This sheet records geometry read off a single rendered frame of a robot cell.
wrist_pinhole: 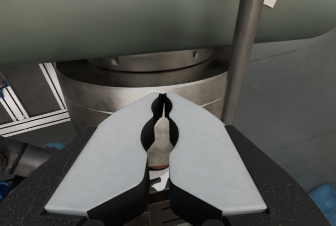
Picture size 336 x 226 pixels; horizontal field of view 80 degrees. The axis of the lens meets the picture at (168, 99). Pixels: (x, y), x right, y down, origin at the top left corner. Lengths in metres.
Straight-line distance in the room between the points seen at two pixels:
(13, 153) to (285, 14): 0.57
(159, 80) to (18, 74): 1.21
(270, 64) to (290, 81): 0.34
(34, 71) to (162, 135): 1.17
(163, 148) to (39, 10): 0.20
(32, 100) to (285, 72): 2.03
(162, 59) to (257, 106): 1.95
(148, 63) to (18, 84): 1.22
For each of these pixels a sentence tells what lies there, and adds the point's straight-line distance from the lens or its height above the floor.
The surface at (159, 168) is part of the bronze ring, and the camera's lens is 0.49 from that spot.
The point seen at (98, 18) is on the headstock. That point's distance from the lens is 0.19.
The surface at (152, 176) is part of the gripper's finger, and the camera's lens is 0.49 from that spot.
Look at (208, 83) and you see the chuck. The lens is 0.25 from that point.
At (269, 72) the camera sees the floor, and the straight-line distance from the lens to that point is 2.06.
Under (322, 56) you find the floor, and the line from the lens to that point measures 2.42.
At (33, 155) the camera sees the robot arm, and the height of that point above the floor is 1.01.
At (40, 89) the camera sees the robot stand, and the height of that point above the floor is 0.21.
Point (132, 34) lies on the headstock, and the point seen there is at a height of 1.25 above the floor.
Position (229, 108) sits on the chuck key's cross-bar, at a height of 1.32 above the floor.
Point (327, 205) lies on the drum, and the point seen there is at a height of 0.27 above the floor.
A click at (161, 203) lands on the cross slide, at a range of 0.85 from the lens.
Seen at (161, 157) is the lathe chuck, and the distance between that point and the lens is 0.29.
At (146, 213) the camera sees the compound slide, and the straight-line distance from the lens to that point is 0.78.
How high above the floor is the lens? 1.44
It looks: 58 degrees down
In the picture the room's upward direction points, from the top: 152 degrees clockwise
